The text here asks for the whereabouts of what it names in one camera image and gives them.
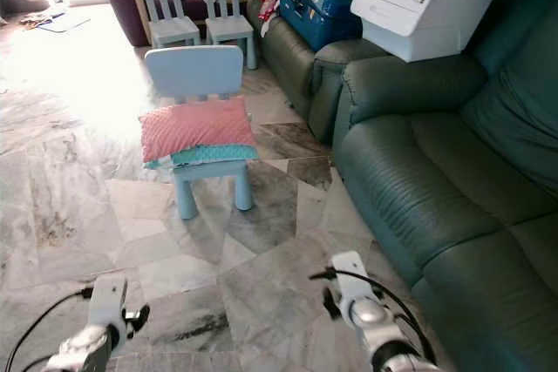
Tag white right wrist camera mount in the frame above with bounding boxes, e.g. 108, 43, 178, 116
330, 251, 371, 303

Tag dark green leather sofa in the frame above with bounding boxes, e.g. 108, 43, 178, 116
333, 0, 558, 372

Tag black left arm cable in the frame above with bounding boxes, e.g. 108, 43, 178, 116
4, 287, 95, 372

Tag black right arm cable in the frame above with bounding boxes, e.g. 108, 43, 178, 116
310, 267, 437, 362

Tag purple sofa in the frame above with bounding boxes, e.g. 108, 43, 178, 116
102, 0, 276, 48

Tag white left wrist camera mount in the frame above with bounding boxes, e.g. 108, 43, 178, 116
89, 274, 129, 331

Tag teal dotted pillow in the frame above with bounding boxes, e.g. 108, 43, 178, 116
146, 144, 259, 170

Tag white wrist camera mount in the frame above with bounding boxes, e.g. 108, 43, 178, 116
89, 274, 129, 331
330, 251, 371, 303

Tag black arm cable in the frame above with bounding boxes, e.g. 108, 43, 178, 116
310, 267, 437, 362
4, 287, 95, 372

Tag white plastic storage box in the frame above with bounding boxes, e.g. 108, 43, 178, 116
350, 0, 503, 64

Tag pink dotted pillow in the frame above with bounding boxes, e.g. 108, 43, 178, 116
139, 98, 258, 164

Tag blue floor mat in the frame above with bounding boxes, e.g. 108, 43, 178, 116
19, 8, 92, 35

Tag blue suitcase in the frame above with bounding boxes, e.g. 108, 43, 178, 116
279, 0, 363, 52

